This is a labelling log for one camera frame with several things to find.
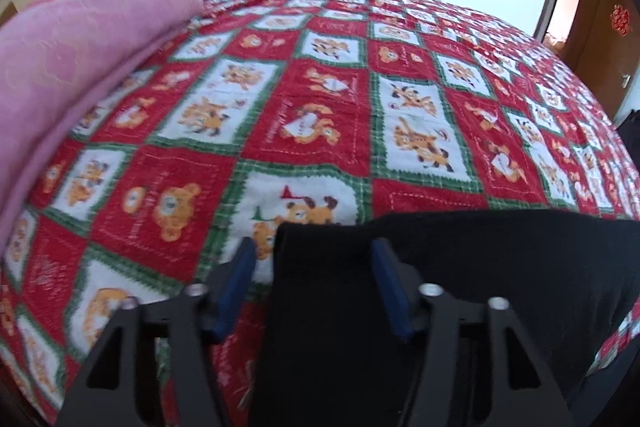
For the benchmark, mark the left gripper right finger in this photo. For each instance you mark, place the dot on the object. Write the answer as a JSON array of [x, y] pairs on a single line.
[[467, 364]]

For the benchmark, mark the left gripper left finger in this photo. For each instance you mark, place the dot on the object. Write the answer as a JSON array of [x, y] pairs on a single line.
[[118, 385]]

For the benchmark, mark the black pants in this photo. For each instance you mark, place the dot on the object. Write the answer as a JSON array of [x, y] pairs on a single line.
[[329, 358]]

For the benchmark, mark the red patchwork bedspread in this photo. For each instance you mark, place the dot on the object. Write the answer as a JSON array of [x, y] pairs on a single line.
[[322, 112]]

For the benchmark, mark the pink folded blanket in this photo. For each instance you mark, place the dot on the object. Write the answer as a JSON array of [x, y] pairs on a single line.
[[58, 57]]

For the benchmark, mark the brown wooden door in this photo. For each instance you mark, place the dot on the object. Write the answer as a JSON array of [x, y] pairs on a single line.
[[580, 34]]

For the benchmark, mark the red door decoration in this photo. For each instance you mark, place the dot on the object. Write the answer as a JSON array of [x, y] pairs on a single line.
[[620, 20]]

